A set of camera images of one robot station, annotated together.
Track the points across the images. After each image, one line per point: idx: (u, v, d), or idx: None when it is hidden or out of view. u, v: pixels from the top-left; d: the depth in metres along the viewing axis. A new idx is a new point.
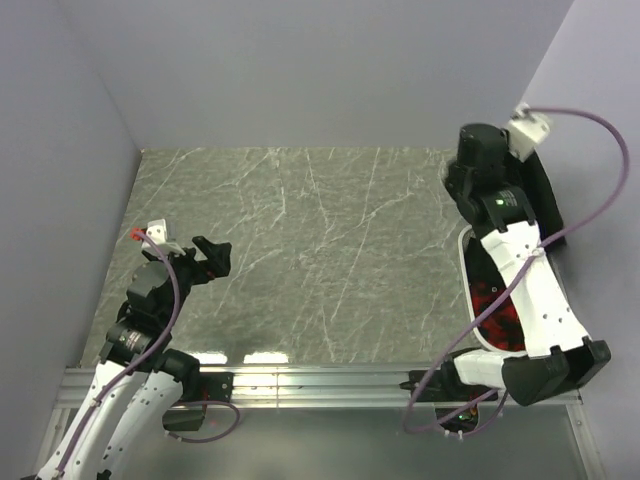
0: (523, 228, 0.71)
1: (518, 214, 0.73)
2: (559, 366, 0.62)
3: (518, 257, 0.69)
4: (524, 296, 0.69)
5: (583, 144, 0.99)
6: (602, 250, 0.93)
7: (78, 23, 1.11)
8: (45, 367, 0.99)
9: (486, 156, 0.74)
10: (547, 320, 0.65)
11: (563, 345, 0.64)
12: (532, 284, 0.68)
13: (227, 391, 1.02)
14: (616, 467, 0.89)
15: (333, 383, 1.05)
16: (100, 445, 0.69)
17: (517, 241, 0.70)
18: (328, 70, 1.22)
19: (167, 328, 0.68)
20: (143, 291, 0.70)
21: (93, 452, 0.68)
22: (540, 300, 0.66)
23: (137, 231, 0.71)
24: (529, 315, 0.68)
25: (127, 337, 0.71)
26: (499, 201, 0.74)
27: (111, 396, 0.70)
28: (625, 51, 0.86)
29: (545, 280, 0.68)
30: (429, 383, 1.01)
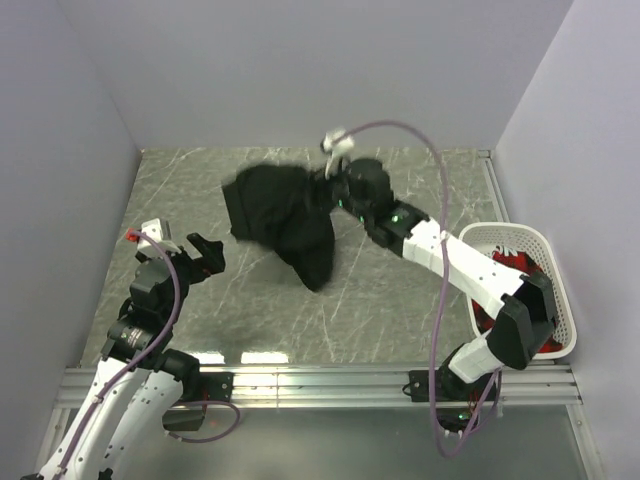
0: (423, 226, 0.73)
1: (416, 219, 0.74)
2: (516, 308, 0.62)
3: (433, 249, 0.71)
4: (457, 276, 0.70)
5: (584, 144, 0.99)
6: (603, 249, 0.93)
7: (79, 24, 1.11)
8: (44, 367, 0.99)
9: (377, 188, 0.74)
10: (484, 280, 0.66)
11: (509, 291, 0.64)
12: (455, 260, 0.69)
13: (227, 391, 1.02)
14: (616, 468, 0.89)
15: (333, 383, 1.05)
16: (102, 441, 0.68)
17: (424, 236, 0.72)
18: (329, 71, 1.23)
19: (169, 324, 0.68)
20: (147, 288, 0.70)
21: (95, 449, 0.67)
22: (468, 268, 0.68)
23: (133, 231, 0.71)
24: (471, 286, 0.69)
25: (129, 334, 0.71)
26: (394, 219, 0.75)
27: (113, 393, 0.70)
28: (624, 52, 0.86)
29: (463, 251, 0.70)
30: (429, 382, 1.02)
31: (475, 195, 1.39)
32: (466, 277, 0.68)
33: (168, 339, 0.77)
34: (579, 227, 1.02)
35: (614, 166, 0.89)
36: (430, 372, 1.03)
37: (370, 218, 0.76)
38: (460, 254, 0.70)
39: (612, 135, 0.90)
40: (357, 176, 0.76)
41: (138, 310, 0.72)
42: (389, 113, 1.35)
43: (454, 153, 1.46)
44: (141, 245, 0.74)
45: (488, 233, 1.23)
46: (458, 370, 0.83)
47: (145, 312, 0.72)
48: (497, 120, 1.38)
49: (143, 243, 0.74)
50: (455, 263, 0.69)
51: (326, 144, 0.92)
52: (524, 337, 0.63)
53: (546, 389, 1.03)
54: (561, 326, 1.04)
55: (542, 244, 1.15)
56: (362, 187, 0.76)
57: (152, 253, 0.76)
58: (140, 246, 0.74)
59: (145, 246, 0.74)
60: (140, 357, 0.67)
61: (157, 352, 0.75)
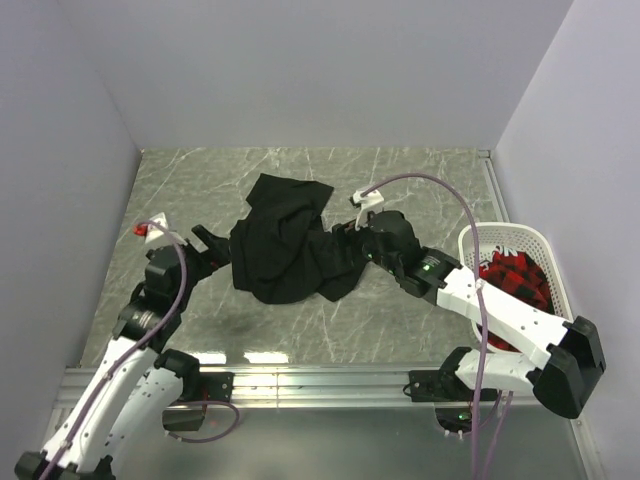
0: (455, 274, 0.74)
1: (447, 268, 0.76)
2: (564, 361, 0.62)
3: (470, 298, 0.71)
4: (495, 323, 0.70)
5: (584, 144, 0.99)
6: (603, 250, 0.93)
7: (79, 24, 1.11)
8: (44, 367, 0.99)
9: (402, 237, 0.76)
10: (527, 329, 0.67)
11: (554, 342, 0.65)
12: (494, 309, 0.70)
13: (227, 391, 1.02)
14: (617, 468, 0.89)
15: (333, 383, 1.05)
16: (108, 419, 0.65)
17: (458, 285, 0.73)
18: (329, 71, 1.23)
19: (178, 300, 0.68)
20: (161, 271, 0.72)
21: (101, 426, 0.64)
22: (509, 316, 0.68)
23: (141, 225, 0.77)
24: (511, 334, 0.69)
25: (140, 315, 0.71)
26: (425, 267, 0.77)
27: (123, 371, 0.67)
28: (624, 51, 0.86)
29: (502, 297, 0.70)
30: (428, 382, 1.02)
31: (475, 195, 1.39)
32: (507, 326, 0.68)
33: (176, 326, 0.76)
34: (578, 227, 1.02)
35: (615, 166, 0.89)
36: (429, 372, 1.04)
37: (399, 268, 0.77)
38: (500, 301, 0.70)
39: (613, 135, 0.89)
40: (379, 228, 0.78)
41: (150, 295, 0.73)
42: (389, 113, 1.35)
43: (454, 153, 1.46)
44: (148, 239, 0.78)
45: (487, 233, 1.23)
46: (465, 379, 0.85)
47: (158, 295, 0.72)
48: (496, 121, 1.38)
49: (149, 236, 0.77)
50: (494, 312, 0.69)
51: (355, 199, 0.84)
52: (575, 386, 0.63)
53: None
54: None
55: (542, 244, 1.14)
56: (385, 241, 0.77)
57: (158, 246, 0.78)
58: (147, 241, 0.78)
59: (152, 238, 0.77)
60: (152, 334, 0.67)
61: (167, 337, 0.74)
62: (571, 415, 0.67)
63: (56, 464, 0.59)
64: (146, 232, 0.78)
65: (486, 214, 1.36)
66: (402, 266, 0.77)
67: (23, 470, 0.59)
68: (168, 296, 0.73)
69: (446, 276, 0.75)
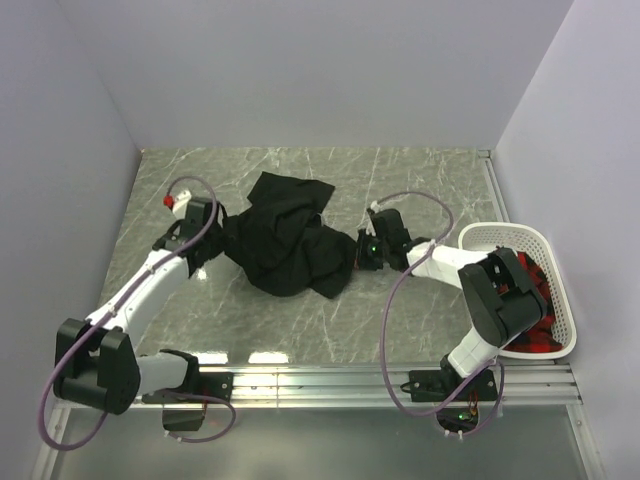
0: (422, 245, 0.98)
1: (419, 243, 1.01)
2: (472, 270, 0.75)
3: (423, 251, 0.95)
4: (438, 267, 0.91)
5: (584, 143, 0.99)
6: (602, 251, 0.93)
7: (79, 23, 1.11)
8: (43, 367, 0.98)
9: (391, 222, 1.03)
10: (455, 260, 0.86)
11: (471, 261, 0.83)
12: (438, 253, 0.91)
13: (226, 391, 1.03)
14: (617, 470, 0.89)
15: (333, 383, 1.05)
16: (144, 309, 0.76)
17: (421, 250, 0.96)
18: (329, 70, 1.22)
19: (205, 226, 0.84)
20: (201, 206, 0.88)
21: (140, 311, 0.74)
22: (444, 257, 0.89)
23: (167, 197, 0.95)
24: (449, 271, 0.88)
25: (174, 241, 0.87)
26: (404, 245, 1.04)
27: (163, 270, 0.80)
28: (624, 53, 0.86)
29: (444, 248, 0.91)
30: (428, 382, 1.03)
31: (475, 195, 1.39)
32: (444, 264, 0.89)
33: (202, 261, 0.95)
34: (577, 224, 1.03)
35: (614, 167, 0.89)
36: (429, 372, 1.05)
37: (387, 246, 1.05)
38: (442, 250, 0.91)
39: (612, 136, 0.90)
40: (377, 214, 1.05)
41: (183, 224, 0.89)
42: (389, 111, 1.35)
43: (454, 153, 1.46)
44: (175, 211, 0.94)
45: (488, 233, 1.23)
46: (456, 362, 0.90)
47: (191, 225, 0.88)
48: (496, 120, 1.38)
49: (175, 208, 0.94)
50: (436, 256, 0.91)
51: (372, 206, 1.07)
52: (486, 294, 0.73)
53: (545, 389, 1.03)
54: (561, 325, 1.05)
55: (542, 244, 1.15)
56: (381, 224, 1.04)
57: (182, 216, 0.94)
58: (175, 211, 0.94)
59: (177, 209, 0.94)
60: (189, 243, 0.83)
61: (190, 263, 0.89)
62: (502, 335, 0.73)
63: (101, 328, 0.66)
64: (172, 204, 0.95)
65: (486, 213, 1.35)
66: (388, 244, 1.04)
67: (65, 336, 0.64)
68: (201, 225, 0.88)
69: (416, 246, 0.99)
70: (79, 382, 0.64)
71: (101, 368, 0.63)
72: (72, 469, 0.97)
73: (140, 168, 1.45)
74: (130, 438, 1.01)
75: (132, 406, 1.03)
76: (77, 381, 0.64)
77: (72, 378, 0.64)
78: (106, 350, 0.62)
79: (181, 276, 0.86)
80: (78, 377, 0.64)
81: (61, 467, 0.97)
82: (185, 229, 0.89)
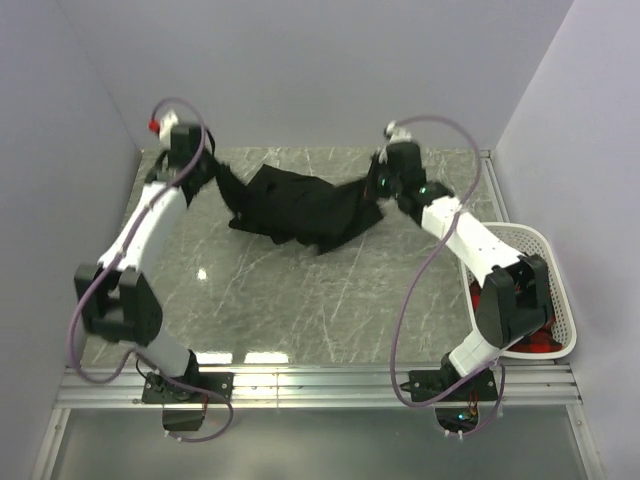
0: (444, 200, 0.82)
1: (442, 194, 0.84)
2: (503, 277, 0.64)
3: (446, 218, 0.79)
4: (459, 244, 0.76)
5: (584, 143, 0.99)
6: (602, 251, 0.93)
7: (79, 24, 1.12)
8: (43, 367, 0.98)
9: (409, 157, 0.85)
10: (483, 249, 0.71)
11: (501, 263, 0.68)
12: (463, 227, 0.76)
13: (227, 391, 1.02)
14: (617, 470, 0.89)
15: (333, 383, 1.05)
16: (151, 246, 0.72)
17: (441, 209, 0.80)
18: (329, 71, 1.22)
19: (195, 158, 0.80)
20: (184, 132, 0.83)
21: (148, 249, 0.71)
22: (470, 239, 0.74)
23: (152, 121, 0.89)
24: (469, 254, 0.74)
25: (167, 172, 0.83)
26: (422, 191, 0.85)
27: (162, 204, 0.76)
28: (624, 53, 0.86)
29: (474, 225, 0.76)
30: (428, 382, 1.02)
31: (475, 195, 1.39)
32: (467, 245, 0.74)
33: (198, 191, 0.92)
34: (577, 224, 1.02)
35: (614, 168, 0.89)
36: (429, 372, 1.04)
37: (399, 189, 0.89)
38: (470, 225, 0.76)
39: (612, 136, 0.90)
40: (392, 146, 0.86)
41: (170, 154, 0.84)
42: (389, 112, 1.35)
43: (454, 153, 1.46)
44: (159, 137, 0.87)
45: None
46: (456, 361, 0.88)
47: (181, 155, 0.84)
48: (496, 120, 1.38)
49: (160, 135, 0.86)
50: (461, 234, 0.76)
51: (388, 129, 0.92)
52: (506, 308, 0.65)
53: (545, 389, 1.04)
54: (561, 325, 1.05)
55: (542, 245, 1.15)
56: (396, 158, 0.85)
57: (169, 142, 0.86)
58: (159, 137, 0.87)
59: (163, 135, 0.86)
60: (184, 173, 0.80)
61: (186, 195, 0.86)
62: (503, 342, 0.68)
63: (114, 269, 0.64)
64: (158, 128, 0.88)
65: (486, 213, 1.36)
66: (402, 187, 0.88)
67: (82, 280, 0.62)
68: (191, 153, 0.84)
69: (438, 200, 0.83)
70: (105, 319, 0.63)
71: (125, 303, 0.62)
72: (72, 469, 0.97)
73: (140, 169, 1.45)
74: (130, 438, 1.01)
75: (132, 406, 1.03)
76: (103, 319, 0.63)
77: (97, 316, 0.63)
78: (125, 286, 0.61)
79: (181, 207, 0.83)
80: (103, 315, 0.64)
81: (61, 467, 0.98)
82: (173, 158, 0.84)
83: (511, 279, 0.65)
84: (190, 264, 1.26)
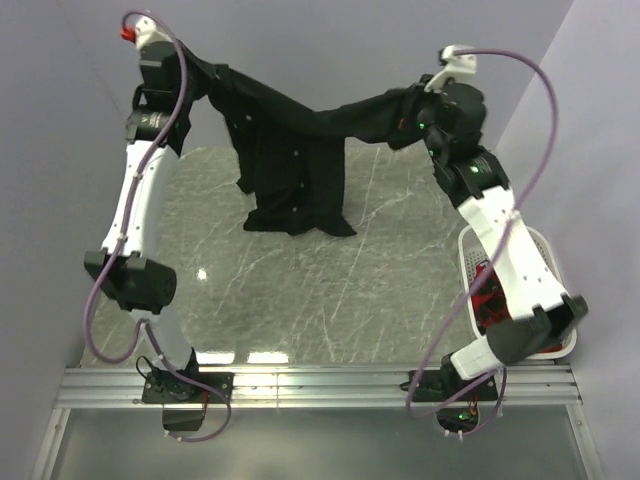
0: (500, 192, 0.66)
1: (494, 182, 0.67)
2: (539, 327, 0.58)
3: (496, 223, 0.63)
4: (503, 261, 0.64)
5: (585, 143, 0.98)
6: (603, 253, 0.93)
7: (78, 23, 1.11)
8: (42, 367, 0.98)
9: (471, 121, 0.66)
10: (528, 280, 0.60)
11: (544, 304, 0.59)
12: (514, 242, 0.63)
13: (227, 391, 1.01)
14: (618, 470, 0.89)
15: (333, 382, 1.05)
16: (152, 215, 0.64)
17: (494, 203, 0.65)
18: (329, 71, 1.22)
19: (181, 96, 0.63)
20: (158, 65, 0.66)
21: (149, 224, 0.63)
22: (518, 260, 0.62)
23: (125, 32, 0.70)
24: (510, 278, 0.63)
25: (149, 118, 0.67)
26: (473, 170, 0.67)
27: (151, 169, 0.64)
28: (625, 53, 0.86)
29: (526, 241, 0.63)
30: (428, 382, 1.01)
31: None
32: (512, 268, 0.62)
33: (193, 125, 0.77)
34: (578, 224, 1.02)
35: (615, 169, 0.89)
36: (429, 372, 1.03)
37: (445, 153, 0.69)
38: (520, 239, 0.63)
39: (613, 136, 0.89)
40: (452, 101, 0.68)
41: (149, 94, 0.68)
42: None
43: None
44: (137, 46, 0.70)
45: None
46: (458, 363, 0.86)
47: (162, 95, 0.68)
48: (496, 121, 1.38)
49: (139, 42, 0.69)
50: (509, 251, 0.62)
51: (444, 56, 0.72)
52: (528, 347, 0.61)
53: (545, 389, 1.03)
54: None
55: (542, 245, 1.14)
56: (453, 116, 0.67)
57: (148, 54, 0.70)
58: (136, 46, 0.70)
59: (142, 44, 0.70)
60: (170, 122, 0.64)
61: (181, 141, 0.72)
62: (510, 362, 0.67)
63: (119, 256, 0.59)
64: (135, 38, 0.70)
65: None
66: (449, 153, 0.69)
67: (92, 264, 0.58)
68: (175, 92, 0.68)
69: (487, 190, 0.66)
70: (126, 292, 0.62)
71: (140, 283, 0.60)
72: (73, 469, 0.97)
73: None
74: (130, 438, 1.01)
75: (131, 406, 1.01)
76: (123, 293, 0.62)
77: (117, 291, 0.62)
78: (136, 272, 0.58)
79: (175, 158, 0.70)
80: (122, 289, 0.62)
81: (61, 467, 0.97)
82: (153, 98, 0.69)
83: (546, 332, 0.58)
84: (190, 264, 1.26)
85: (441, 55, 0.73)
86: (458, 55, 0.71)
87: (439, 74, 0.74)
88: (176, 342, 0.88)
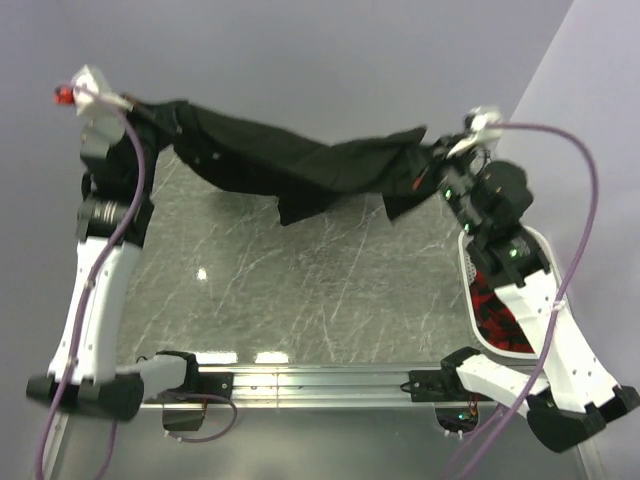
0: (540, 278, 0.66)
1: (535, 266, 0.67)
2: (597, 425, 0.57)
3: (540, 312, 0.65)
4: (551, 353, 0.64)
5: (585, 140, 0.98)
6: (602, 251, 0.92)
7: None
8: (41, 367, 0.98)
9: (515, 211, 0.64)
10: (577, 375, 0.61)
11: (595, 401, 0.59)
12: (559, 335, 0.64)
13: (226, 391, 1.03)
14: (618, 471, 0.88)
15: (333, 382, 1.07)
16: (106, 327, 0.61)
17: (536, 291, 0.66)
18: (328, 69, 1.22)
19: (136, 197, 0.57)
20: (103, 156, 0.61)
21: (103, 339, 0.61)
22: (566, 353, 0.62)
23: (59, 97, 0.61)
24: (556, 369, 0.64)
25: (102, 211, 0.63)
26: (512, 254, 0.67)
27: (105, 274, 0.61)
28: (625, 49, 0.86)
29: (572, 333, 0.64)
30: (428, 382, 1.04)
31: None
32: (560, 360, 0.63)
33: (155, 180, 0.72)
34: (578, 222, 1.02)
35: (613, 165, 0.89)
36: (429, 372, 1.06)
37: (483, 237, 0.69)
38: (567, 331, 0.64)
39: (612, 132, 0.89)
40: (493, 188, 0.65)
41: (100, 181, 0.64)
42: (387, 113, 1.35)
43: None
44: (80, 110, 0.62)
45: None
46: (464, 376, 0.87)
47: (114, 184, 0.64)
48: None
49: (78, 108, 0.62)
50: (557, 343, 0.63)
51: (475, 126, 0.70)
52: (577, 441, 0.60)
53: None
54: None
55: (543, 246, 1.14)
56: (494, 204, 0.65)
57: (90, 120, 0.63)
58: (77, 111, 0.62)
59: (82, 109, 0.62)
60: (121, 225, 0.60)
61: (145, 226, 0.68)
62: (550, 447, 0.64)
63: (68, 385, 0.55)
64: (72, 100, 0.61)
65: None
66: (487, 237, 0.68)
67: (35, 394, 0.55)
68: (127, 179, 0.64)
69: (528, 274, 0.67)
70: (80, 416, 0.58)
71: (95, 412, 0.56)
72: (72, 469, 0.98)
73: None
74: (129, 438, 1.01)
75: None
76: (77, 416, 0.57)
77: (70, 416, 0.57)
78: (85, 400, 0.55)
79: (136, 250, 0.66)
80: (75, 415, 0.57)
81: (61, 467, 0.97)
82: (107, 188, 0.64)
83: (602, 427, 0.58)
84: (190, 264, 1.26)
85: (471, 119, 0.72)
86: (488, 129, 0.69)
87: (467, 143, 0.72)
88: (171, 367, 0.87)
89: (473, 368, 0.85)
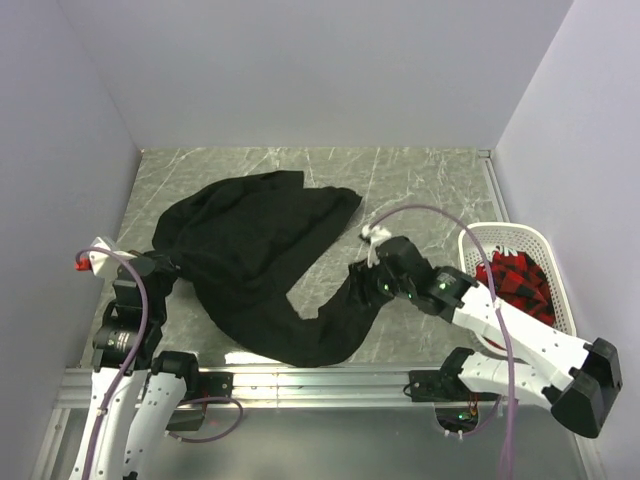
0: (471, 293, 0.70)
1: (463, 284, 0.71)
2: (587, 386, 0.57)
3: (489, 317, 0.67)
4: (516, 345, 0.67)
5: (584, 143, 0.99)
6: (602, 252, 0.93)
7: (79, 22, 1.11)
8: (43, 367, 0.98)
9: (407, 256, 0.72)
10: (547, 352, 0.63)
11: (576, 365, 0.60)
12: (511, 325, 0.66)
13: (227, 391, 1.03)
14: (618, 470, 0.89)
15: (333, 382, 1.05)
16: (118, 449, 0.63)
17: (475, 304, 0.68)
18: (329, 70, 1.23)
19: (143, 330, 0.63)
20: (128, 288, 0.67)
21: (115, 460, 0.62)
22: (526, 338, 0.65)
23: (79, 265, 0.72)
24: (530, 357, 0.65)
25: (116, 339, 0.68)
26: (440, 285, 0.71)
27: (116, 401, 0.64)
28: (624, 53, 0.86)
29: (520, 317, 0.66)
30: (428, 382, 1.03)
31: (475, 195, 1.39)
32: (526, 347, 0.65)
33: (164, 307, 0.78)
34: (578, 224, 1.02)
35: (614, 168, 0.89)
36: (429, 372, 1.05)
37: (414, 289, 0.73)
38: (515, 320, 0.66)
39: (613, 135, 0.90)
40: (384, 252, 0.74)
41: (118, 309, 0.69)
42: (387, 115, 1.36)
43: (454, 153, 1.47)
44: (98, 272, 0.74)
45: (487, 233, 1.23)
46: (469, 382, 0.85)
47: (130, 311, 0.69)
48: (495, 121, 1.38)
49: (96, 270, 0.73)
50: (513, 332, 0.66)
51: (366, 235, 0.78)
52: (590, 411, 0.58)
53: None
54: (561, 325, 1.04)
55: (543, 246, 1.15)
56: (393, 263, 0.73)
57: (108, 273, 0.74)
58: (96, 273, 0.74)
59: (98, 269, 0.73)
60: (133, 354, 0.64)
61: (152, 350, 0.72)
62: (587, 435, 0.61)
63: None
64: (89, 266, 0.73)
65: (486, 214, 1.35)
66: (415, 286, 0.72)
67: None
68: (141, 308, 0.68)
69: (463, 295, 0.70)
70: None
71: None
72: None
73: (140, 169, 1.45)
74: None
75: None
76: None
77: None
78: None
79: (144, 375, 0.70)
80: None
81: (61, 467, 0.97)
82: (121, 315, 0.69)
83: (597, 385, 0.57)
84: None
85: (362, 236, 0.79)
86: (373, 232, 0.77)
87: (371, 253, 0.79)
88: (169, 407, 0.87)
89: (476, 372, 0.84)
